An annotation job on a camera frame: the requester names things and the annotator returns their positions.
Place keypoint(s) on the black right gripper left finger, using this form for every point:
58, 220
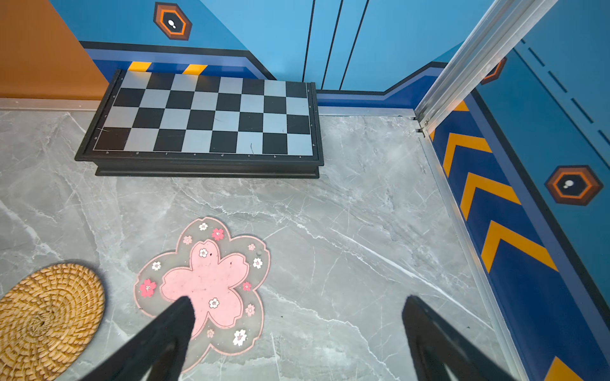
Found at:
157, 353

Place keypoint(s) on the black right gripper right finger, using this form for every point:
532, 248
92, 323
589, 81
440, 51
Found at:
439, 351

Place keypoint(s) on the pink cherry blossom coaster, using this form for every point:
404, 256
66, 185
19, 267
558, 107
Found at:
221, 274

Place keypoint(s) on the woven rattan round coaster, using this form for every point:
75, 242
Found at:
48, 320

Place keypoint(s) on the black silver chessboard box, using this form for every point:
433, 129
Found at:
175, 125

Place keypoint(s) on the aluminium corner post right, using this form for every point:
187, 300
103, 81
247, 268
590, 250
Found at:
504, 24

